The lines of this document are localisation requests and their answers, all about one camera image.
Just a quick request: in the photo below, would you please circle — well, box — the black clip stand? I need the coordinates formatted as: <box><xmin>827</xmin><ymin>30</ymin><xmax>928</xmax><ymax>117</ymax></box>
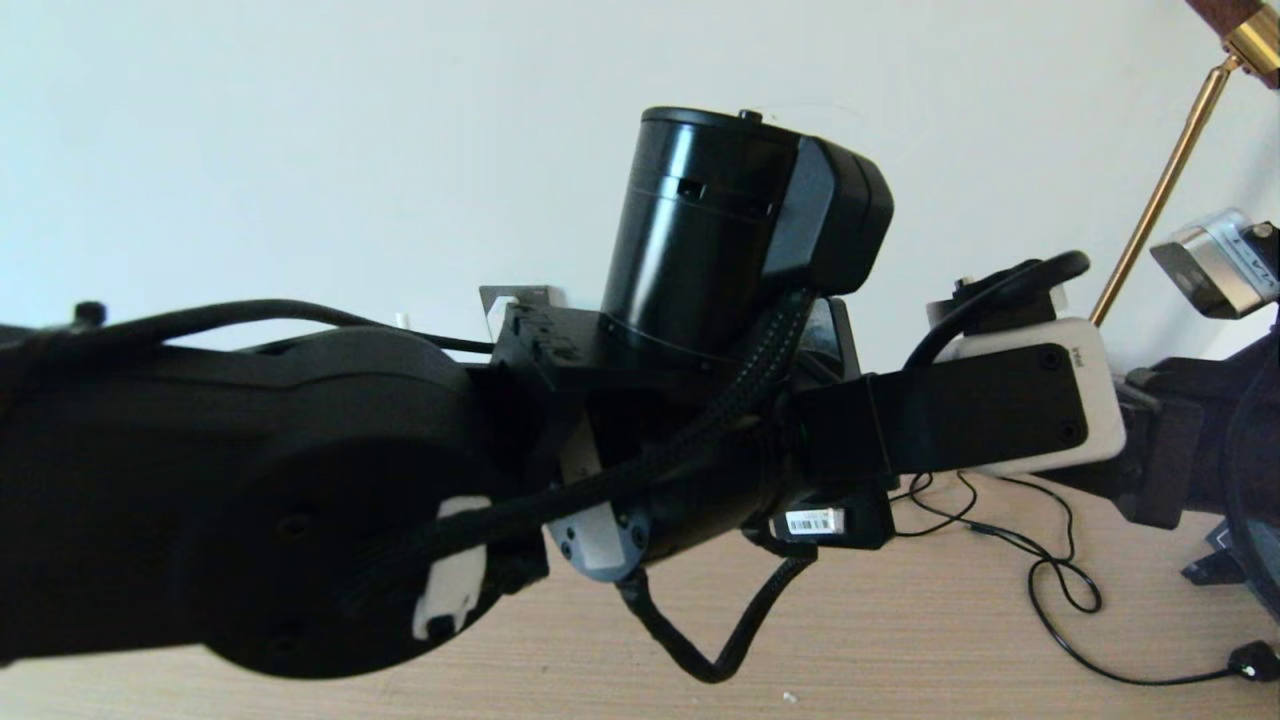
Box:
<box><xmin>1180</xmin><ymin>555</ymin><xmax>1246</xmax><ymax>586</ymax></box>

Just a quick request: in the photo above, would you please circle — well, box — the brass desk lamp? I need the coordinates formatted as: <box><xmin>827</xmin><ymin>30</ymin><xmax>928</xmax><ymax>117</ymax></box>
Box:
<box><xmin>1090</xmin><ymin>0</ymin><xmax>1280</xmax><ymax>326</ymax></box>

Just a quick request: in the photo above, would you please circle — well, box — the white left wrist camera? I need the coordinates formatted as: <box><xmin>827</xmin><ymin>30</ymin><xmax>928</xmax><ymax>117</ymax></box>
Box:
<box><xmin>880</xmin><ymin>318</ymin><xmax>1128</xmax><ymax>477</ymax></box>

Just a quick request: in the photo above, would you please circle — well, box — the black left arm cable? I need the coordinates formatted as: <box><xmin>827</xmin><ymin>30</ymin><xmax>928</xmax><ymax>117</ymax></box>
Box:
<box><xmin>0</xmin><ymin>250</ymin><xmax>1091</xmax><ymax>684</ymax></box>

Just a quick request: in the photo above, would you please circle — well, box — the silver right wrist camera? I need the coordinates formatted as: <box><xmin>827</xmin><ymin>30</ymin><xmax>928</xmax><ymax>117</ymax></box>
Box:
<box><xmin>1150</xmin><ymin>207</ymin><xmax>1280</xmax><ymax>321</ymax></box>

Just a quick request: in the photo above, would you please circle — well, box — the black USB cable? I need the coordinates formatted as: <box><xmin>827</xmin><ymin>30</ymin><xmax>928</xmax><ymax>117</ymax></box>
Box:
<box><xmin>895</xmin><ymin>472</ymin><xmax>1076</xmax><ymax>561</ymax></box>

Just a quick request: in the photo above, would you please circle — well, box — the black lamp power cable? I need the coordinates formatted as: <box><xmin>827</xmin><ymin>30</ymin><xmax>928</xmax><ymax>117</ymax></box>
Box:
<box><xmin>895</xmin><ymin>470</ymin><xmax>1280</xmax><ymax>686</ymax></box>

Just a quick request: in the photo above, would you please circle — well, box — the grey wall socket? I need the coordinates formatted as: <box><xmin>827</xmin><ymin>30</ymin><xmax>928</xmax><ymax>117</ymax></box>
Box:
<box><xmin>480</xmin><ymin>285</ymin><xmax>566</xmax><ymax>346</ymax></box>

